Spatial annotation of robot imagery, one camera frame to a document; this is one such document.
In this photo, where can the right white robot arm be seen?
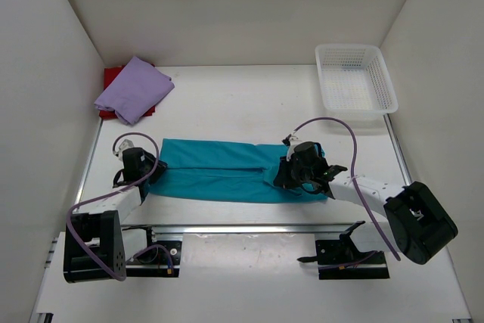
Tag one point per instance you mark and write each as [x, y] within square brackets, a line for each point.
[419, 224]

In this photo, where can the teal t shirt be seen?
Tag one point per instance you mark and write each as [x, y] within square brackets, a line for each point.
[225, 171]

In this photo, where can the lilac t shirt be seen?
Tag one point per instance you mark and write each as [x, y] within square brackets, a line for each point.
[135, 90]

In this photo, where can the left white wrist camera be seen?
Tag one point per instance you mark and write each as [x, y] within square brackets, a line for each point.
[123, 146]

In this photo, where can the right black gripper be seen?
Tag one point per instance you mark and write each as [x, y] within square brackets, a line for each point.
[283, 179]

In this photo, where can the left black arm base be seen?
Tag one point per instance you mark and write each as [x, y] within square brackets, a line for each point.
[157, 262]

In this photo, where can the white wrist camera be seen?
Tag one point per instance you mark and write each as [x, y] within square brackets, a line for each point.
[123, 146]
[291, 141]

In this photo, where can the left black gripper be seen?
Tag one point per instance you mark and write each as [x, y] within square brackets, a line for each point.
[160, 167]

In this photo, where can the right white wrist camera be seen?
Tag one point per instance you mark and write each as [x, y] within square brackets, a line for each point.
[291, 141]

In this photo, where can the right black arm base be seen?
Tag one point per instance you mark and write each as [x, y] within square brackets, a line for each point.
[341, 259]

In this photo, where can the white plastic basket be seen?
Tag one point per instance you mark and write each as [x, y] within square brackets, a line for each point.
[355, 82]

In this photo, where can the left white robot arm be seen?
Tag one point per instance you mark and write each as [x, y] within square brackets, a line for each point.
[97, 247]

